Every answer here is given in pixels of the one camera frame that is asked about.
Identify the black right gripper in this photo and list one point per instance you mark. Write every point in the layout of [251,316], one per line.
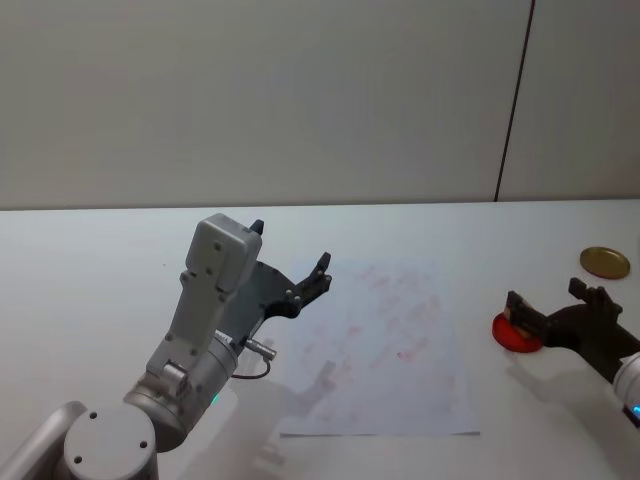
[590,332]

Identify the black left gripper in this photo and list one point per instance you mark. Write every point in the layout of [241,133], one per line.
[265,292]

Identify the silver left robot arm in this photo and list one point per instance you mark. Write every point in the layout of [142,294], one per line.
[200,310]

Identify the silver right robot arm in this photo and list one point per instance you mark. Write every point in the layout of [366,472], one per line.
[631,377]

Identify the gold round metal lid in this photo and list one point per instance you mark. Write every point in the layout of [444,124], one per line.
[605,262]

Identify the red round lid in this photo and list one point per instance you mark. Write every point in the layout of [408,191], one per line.
[505,335]

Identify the white paper sheet, red marks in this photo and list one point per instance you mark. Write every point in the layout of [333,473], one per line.
[390,360]

